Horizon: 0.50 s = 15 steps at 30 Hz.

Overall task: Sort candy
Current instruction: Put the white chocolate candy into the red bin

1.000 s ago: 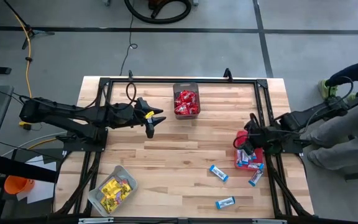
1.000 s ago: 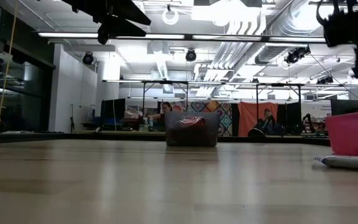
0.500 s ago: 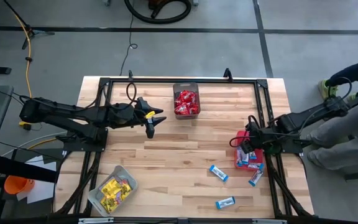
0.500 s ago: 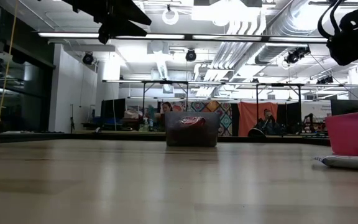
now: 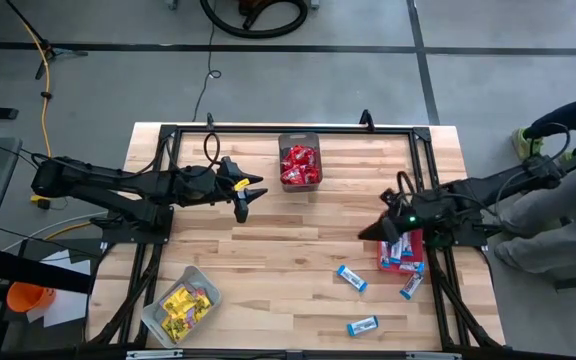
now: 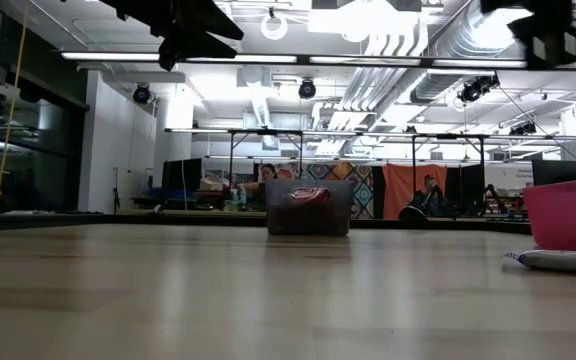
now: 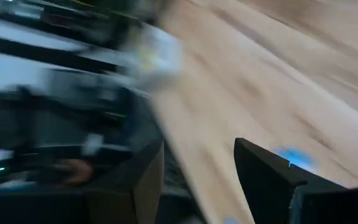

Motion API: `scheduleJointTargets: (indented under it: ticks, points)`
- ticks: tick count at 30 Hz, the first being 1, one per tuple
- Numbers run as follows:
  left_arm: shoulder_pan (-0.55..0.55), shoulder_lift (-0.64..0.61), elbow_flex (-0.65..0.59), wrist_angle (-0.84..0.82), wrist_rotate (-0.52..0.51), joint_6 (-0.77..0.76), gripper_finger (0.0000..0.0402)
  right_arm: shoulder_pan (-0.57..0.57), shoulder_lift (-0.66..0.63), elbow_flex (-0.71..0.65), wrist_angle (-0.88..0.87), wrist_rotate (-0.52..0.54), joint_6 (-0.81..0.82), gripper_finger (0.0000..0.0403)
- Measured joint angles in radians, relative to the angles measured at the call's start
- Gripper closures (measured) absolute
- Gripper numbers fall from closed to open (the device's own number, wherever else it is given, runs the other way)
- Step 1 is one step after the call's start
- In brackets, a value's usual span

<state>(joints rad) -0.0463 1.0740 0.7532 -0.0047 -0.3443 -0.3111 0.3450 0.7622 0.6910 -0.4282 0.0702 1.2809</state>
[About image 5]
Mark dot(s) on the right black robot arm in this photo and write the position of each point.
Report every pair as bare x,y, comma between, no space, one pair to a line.
493,190

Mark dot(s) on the black curved bracket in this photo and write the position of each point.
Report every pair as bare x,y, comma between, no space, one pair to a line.
366,119
210,120

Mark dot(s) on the black tripod stand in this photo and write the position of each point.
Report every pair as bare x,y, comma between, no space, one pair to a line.
50,50

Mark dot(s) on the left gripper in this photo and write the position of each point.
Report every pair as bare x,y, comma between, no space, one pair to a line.
228,172

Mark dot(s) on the white plastic bin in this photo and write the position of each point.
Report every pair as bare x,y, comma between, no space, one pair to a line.
195,281

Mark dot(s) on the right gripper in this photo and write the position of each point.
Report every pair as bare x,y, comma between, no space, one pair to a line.
400,212

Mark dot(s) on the black aluminium table frame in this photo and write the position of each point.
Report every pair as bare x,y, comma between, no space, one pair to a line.
318,129

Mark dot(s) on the small yellow tag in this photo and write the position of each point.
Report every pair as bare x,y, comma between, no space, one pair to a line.
241,185

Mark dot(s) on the white paper sheets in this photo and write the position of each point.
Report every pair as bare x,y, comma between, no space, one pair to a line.
63,305

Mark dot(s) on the grey translucent plastic bin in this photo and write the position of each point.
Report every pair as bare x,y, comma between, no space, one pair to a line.
300,137

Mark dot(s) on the blue white Hershey's bar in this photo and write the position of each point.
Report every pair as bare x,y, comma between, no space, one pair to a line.
362,325
411,285
413,267
352,278
396,250
407,245
384,250

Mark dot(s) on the red Skittles packet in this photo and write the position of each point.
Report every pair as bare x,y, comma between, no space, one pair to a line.
298,151
292,176
311,156
287,164
311,175

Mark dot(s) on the orange cup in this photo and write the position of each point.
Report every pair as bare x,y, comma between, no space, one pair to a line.
28,297

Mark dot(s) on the red plastic bin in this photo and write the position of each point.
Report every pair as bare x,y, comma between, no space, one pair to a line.
390,268

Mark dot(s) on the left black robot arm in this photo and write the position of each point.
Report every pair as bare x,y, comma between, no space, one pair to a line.
118,182

